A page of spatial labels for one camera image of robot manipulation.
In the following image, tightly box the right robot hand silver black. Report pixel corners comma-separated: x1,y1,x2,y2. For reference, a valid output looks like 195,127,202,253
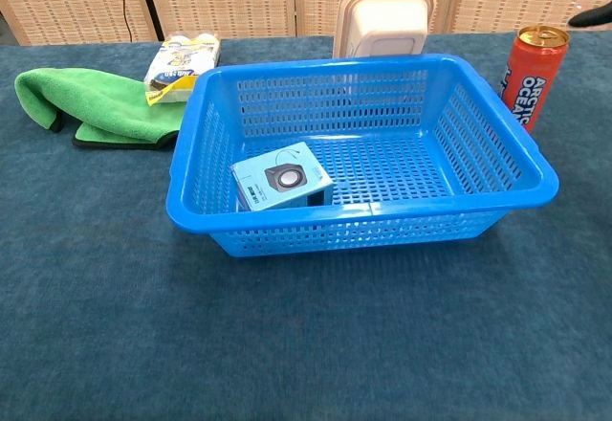
568,5,612,29

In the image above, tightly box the red drink can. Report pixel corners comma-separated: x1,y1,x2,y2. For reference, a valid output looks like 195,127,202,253
500,26,571,134

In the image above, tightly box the beige plastic container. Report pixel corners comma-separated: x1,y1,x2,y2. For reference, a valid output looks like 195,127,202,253
332,0,436,60

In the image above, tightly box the light blue speaker box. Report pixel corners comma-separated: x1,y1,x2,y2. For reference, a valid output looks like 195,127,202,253
231,142,335,211

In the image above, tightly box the white snack package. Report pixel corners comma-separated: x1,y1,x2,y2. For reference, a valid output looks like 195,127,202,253
144,32,222,106

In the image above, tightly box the green microfibre cloth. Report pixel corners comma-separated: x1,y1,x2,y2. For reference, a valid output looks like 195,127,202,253
13,67,187,150

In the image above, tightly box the blue plastic basket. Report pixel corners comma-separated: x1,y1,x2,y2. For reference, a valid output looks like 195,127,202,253
165,53,559,258

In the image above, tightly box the bamboo folding screen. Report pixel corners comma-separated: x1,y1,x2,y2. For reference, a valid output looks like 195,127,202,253
0,0,612,47

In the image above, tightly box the dark blue carpet table cover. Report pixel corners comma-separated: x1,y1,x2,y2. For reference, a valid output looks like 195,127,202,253
0,33,612,421

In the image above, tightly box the thin black hanging cable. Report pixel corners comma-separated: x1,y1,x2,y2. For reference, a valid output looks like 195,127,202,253
113,0,135,42

